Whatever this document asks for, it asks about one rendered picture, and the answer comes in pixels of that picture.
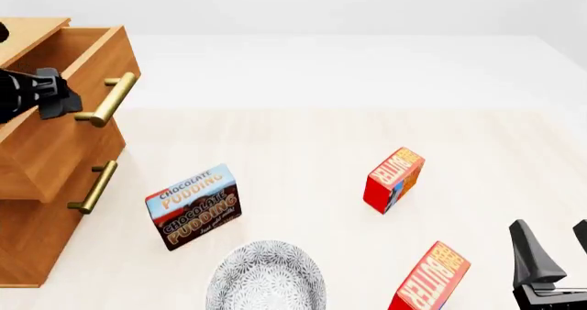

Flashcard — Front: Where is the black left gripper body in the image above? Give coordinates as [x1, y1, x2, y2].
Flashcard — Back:
[35, 67, 71, 106]

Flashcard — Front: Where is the red butter box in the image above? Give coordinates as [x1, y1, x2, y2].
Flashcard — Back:
[362, 146, 426, 216]
[387, 239, 472, 310]

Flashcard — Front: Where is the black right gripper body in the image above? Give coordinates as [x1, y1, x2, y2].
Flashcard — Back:
[513, 277, 587, 310]

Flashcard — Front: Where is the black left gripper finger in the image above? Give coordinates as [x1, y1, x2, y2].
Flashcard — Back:
[39, 86, 84, 120]

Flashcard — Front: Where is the brass drawer handle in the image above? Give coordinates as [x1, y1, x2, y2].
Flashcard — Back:
[73, 71, 138, 128]
[67, 160, 119, 216]

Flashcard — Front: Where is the chocolate pudding box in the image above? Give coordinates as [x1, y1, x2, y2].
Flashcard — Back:
[144, 162, 243, 252]

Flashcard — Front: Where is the wooden closed drawer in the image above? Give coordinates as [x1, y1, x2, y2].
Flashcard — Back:
[39, 118, 127, 288]

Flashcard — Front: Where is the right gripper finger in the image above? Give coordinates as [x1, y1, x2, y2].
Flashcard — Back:
[508, 219, 568, 288]
[572, 219, 587, 253]

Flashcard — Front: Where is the wooden cabinet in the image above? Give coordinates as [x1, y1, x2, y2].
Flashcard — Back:
[0, 17, 127, 289]

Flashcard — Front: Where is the wooden drawer with open box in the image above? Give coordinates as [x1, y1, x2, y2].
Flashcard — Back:
[0, 26, 142, 205]

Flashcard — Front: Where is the patterned grey white bowl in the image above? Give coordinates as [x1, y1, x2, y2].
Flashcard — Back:
[205, 239, 327, 310]

